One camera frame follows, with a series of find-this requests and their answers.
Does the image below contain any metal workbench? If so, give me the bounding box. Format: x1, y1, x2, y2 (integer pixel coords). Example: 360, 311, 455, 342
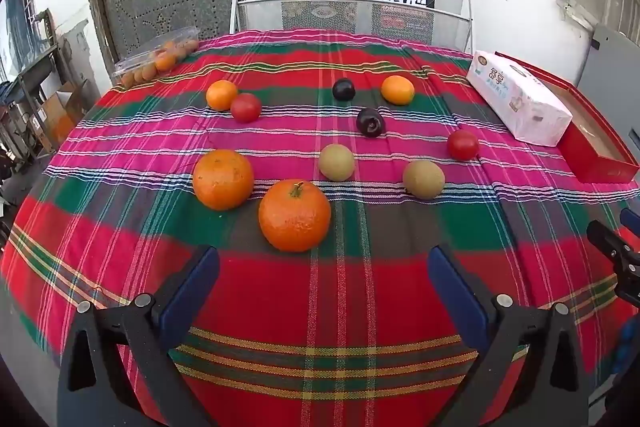
0, 7, 66, 168

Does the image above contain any person's right hand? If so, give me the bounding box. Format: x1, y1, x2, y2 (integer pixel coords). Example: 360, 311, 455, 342
612, 317, 640, 375

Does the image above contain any brown cardboard box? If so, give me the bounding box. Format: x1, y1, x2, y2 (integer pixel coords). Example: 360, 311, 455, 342
39, 82, 90, 146

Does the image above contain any plaid tablecloth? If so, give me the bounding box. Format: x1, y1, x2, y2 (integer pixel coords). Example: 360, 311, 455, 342
0, 29, 640, 427

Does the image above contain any red tomato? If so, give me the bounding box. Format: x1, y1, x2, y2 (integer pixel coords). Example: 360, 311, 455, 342
446, 129, 480, 161
230, 92, 263, 124

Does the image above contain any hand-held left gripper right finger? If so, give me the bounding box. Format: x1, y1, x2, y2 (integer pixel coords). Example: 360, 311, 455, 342
427, 244, 591, 427

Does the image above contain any clear plastic container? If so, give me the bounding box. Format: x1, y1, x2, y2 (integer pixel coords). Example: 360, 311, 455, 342
114, 27, 201, 88

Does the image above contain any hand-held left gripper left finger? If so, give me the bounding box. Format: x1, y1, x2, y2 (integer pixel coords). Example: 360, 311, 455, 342
57, 244, 221, 427

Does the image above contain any dark plum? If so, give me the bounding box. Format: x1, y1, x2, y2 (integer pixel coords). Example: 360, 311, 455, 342
332, 78, 357, 102
356, 107, 387, 138

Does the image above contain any pile of small brown fruits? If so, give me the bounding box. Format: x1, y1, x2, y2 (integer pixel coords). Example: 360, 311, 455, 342
120, 38, 199, 88

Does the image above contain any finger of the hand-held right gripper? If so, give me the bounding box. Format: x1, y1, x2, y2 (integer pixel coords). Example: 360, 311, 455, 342
619, 207, 640, 235
586, 219, 640, 308

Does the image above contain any white tissue pack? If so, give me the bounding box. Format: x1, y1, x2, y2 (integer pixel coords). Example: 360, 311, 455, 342
466, 50, 573, 146

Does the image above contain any large orange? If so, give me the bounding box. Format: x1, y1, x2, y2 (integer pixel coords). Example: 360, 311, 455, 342
258, 179, 332, 254
192, 149, 255, 212

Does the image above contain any red cardboard box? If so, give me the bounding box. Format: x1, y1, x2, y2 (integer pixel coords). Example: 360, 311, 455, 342
495, 52, 640, 184

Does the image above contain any yellow-green pear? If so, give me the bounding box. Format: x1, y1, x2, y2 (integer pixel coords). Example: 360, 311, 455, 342
318, 144, 356, 182
402, 159, 446, 200

